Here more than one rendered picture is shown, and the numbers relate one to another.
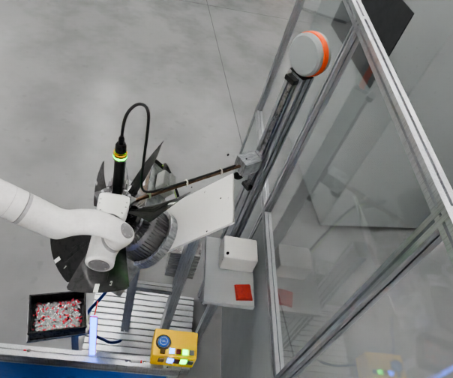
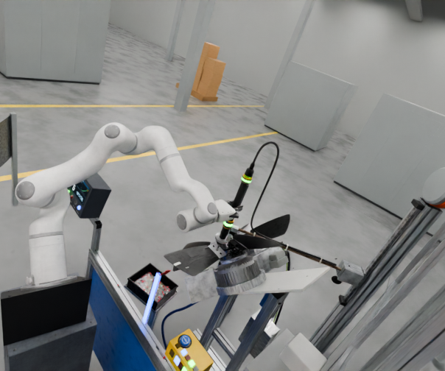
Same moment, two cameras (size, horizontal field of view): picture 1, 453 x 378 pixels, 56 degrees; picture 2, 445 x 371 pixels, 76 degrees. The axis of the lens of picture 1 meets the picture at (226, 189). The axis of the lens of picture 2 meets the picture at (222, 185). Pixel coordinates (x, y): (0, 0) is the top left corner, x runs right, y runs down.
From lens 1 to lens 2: 0.67 m
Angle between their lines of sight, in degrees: 44
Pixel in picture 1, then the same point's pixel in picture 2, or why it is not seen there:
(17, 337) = not seen: hidden behind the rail
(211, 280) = (264, 359)
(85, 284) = (174, 258)
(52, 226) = (174, 175)
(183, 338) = (200, 353)
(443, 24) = not seen: outside the picture
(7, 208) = (162, 149)
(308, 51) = (442, 180)
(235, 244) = (303, 345)
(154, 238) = (240, 275)
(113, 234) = (202, 201)
